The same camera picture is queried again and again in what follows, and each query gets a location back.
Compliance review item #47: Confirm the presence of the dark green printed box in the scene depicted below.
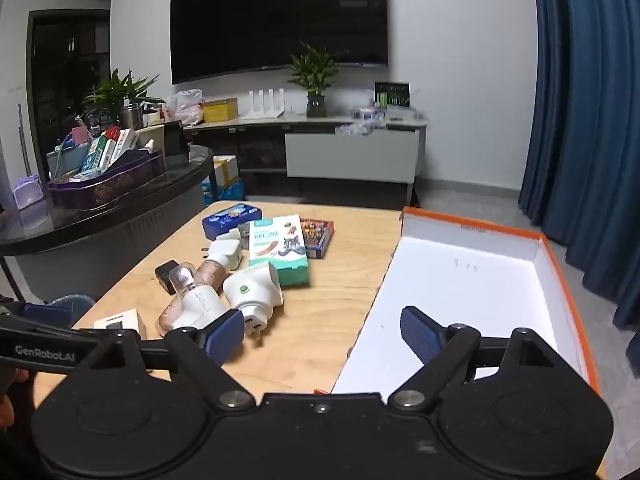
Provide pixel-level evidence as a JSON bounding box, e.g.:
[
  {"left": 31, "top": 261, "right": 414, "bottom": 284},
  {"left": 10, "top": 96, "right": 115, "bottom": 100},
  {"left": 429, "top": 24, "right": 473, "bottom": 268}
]
[{"left": 374, "top": 81, "right": 412, "bottom": 109}]

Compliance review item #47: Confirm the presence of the black glass table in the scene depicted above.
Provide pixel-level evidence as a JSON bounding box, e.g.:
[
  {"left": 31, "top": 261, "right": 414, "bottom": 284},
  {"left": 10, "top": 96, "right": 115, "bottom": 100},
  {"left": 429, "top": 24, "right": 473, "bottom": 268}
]
[{"left": 0, "top": 146, "right": 217, "bottom": 303}]

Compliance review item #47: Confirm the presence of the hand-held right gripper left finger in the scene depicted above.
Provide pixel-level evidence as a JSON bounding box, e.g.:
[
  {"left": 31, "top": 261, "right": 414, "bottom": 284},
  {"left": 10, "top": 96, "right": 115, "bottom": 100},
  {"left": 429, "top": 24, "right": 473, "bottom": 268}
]
[{"left": 100, "top": 308, "right": 253, "bottom": 408}]

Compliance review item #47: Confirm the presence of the white plug-in vaporizer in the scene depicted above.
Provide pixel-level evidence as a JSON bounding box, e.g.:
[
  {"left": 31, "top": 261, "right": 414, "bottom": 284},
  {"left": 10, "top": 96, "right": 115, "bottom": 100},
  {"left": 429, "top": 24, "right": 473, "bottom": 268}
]
[
  {"left": 222, "top": 261, "right": 284, "bottom": 347},
  {"left": 159, "top": 285, "right": 237, "bottom": 339}
]

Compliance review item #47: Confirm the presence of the white charger plug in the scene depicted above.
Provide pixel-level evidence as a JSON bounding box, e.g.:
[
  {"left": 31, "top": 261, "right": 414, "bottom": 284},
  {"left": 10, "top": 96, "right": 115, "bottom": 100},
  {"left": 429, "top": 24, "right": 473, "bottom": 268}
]
[
  {"left": 227, "top": 225, "right": 252, "bottom": 251},
  {"left": 201, "top": 238, "right": 244, "bottom": 270}
]

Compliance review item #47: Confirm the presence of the dark glass cabinet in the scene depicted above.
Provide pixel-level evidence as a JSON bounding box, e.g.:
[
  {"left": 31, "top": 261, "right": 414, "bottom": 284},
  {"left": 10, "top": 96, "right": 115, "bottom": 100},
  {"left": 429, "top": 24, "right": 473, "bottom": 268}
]
[{"left": 27, "top": 9, "right": 111, "bottom": 177}]

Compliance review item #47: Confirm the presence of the green and white carton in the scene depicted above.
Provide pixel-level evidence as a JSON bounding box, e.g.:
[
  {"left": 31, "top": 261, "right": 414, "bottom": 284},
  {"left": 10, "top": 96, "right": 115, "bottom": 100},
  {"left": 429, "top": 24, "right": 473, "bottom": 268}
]
[{"left": 248, "top": 214, "right": 309, "bottom": 287}]

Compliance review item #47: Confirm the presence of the purple patterned tray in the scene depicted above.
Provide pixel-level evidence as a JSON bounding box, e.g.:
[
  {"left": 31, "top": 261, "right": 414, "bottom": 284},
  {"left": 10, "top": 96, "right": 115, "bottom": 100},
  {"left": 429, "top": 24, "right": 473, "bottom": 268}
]
[{"left": 48, "top": 149, "right": 166, "bottom": 211}]

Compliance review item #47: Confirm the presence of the clear pink bottle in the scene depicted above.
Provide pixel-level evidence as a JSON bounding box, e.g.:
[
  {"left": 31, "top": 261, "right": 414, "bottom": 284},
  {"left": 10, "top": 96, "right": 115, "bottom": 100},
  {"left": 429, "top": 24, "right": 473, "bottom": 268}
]
[{"left": 170, "top": 255, "right": 232, "bottom": 297}]

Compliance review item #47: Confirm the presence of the steel cup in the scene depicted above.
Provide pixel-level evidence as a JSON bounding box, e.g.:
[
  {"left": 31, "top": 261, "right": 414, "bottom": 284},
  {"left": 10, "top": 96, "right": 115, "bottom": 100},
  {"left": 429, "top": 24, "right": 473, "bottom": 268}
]
[{"left": 120, "top": 104, "right": 145, "bottom": 130}]

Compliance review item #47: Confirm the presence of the potted bamboo in dark vase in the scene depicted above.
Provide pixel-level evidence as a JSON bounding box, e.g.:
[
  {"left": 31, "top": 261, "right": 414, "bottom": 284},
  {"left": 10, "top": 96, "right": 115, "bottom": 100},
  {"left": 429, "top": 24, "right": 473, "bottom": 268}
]
[{"left": 287, "top": 42, "right": 347, "bottom": 119}]

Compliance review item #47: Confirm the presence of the blue dental floss box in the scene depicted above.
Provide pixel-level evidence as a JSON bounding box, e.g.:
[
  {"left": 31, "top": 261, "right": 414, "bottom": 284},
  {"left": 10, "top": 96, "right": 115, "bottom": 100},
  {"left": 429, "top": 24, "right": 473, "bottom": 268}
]
[{"left": 202, "top": 202, "right": 263, "bottom": 241}]

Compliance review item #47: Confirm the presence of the beige box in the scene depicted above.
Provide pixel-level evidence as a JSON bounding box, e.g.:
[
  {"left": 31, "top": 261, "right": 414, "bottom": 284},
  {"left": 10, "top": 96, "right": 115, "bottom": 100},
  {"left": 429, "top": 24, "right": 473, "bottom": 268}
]
[{"left": 135, "top": 125, "right": 166, "bottom": 154}]

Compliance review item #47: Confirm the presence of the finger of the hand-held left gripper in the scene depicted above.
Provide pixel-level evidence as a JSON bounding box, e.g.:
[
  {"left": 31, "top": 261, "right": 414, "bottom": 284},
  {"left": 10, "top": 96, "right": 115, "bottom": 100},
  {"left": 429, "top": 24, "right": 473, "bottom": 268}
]
[{"left": 10, "top": 302, "right": 73, "bottom": 331}]

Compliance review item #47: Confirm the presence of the black box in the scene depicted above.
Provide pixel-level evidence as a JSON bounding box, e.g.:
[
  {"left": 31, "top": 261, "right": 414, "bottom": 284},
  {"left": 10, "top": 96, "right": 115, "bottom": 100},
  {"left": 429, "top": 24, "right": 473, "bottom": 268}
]
[{"left": 163, "top": 121, "right": 187, "bottom": 156}]

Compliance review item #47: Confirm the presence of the large black television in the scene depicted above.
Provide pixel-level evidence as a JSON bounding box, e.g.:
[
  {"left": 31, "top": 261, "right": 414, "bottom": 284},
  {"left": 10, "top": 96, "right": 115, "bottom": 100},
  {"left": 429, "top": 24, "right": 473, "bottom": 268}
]
[{"left": 170, "top": 0, "right": 389, "bottom": 86}]

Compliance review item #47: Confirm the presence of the white and yellow cardboard box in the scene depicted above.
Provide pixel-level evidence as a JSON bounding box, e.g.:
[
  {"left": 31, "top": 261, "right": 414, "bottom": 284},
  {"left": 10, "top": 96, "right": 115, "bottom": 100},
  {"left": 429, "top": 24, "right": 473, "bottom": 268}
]
[{"left": 212, "top": 155, "right": 240, "bottom": 186}]

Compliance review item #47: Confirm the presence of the white router with antennas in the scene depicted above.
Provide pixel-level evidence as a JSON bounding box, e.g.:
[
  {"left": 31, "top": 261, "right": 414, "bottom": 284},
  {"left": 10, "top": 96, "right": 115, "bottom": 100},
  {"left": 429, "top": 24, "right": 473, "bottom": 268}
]
[{"left": 242, "top": 87, "right": 286, "bottom": 120}]

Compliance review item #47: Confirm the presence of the pile of clear plastic packets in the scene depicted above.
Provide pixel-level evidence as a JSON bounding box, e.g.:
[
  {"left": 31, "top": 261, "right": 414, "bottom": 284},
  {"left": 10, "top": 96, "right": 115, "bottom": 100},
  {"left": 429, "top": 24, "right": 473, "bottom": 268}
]
[{"left": 334, "top": 105, "right": 389, "bottom": 136}]

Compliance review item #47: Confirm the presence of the green and white upright box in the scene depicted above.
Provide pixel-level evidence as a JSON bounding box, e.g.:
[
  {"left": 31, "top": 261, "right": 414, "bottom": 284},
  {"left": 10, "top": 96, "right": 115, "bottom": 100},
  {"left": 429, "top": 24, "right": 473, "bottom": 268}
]
[{"left": 82, "top": 135, "right": 119, "bottom": 171}]

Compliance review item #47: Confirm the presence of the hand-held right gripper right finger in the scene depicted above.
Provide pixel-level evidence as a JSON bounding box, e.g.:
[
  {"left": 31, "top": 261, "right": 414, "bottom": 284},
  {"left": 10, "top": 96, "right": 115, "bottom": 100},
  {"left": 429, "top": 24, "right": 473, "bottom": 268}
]
[{"left": 389, "top": 305, "right": 561, "bottom": 411}]

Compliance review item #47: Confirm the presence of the blue curtain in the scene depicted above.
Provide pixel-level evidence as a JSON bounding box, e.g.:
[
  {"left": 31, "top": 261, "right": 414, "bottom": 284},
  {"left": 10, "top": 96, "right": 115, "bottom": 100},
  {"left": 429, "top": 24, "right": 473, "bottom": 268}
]
[{"left": 517, "top": 0, "right": 640, "bottom": 378}]

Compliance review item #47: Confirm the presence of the orange and white cardboard box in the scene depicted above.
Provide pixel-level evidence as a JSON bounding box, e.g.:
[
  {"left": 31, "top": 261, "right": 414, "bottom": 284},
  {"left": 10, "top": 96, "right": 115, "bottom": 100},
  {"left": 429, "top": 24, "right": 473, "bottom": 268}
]
[{"left": 315, "top": 206, "right": 601, "bottom": 397}]

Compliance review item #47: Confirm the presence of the colourful small box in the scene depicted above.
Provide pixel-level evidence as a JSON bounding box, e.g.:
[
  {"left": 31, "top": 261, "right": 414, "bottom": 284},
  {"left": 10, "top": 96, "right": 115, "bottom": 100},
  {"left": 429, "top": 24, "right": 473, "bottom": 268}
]
[{"left": 300, "top": 217, "right": 335, "bottom": 259}]

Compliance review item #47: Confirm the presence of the grey television cabinet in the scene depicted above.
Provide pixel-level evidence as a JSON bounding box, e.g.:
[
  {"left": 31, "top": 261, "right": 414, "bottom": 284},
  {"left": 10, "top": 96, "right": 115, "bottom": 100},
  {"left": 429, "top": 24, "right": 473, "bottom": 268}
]
[{"left": 182, "top": 109, "right": 429, "bottom": 197}]

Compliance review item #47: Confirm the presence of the lilac plastic basket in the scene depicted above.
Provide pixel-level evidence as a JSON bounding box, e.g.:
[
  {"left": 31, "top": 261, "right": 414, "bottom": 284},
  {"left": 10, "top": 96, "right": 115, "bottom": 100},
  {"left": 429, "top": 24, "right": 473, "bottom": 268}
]
[{"left": 12, "top": 175, "right": 44, "bottom": 212}]

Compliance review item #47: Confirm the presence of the red and white upright box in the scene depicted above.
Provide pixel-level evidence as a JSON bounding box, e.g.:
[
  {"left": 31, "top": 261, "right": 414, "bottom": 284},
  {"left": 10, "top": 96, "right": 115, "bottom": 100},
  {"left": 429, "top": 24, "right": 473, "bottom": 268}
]
[{"left": 106, "top": 127, "right": 139, "bottom": 166}]

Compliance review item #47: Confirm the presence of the black charger plug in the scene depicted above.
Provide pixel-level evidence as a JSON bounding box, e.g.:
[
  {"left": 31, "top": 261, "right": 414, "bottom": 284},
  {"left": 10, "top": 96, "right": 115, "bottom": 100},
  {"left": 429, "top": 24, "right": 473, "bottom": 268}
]
[{"left": 154, "top": 260, "right": 181, "bottom": 295}]

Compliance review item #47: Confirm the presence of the blue plastic bag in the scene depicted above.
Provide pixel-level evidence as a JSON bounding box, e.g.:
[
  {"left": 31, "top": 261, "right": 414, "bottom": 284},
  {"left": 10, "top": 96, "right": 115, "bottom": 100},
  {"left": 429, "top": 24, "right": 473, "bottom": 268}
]
[{"left": 202, "top": 177, "right": 246, "bottom": 206}]

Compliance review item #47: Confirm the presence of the white plastic bag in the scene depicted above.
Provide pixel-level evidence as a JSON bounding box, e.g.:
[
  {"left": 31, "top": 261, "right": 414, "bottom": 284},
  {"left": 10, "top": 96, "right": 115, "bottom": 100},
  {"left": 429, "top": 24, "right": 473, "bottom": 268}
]
[{"left": 167, "top": 89, "right": 205, "bottom": 126}]

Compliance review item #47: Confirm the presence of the white charger packaging box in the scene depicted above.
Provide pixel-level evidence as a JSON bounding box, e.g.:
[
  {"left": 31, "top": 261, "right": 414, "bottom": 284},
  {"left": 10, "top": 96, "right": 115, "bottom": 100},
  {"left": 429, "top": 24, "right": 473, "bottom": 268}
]
[{"left": 93, "top": 308, "right": 147, "bottom": 342}]

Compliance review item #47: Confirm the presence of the large leafy potted plant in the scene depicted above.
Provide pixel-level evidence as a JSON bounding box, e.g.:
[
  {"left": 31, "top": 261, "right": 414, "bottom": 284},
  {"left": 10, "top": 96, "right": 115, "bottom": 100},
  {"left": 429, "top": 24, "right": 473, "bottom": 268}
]
[{"left": 81, "top": 67, "right": 166, "bottom": 128}]

